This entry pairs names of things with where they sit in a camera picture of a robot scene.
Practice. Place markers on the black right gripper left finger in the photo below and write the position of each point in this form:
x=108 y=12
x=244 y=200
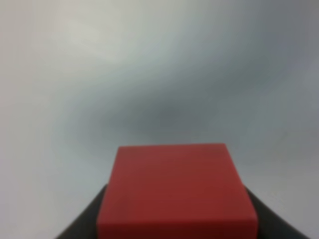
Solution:
x=84 y=226

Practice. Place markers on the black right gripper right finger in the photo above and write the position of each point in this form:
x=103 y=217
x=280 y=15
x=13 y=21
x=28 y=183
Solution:
x=270 y=224

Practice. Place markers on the red block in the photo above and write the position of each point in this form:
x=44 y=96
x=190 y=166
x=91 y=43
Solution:
x=176 y=192

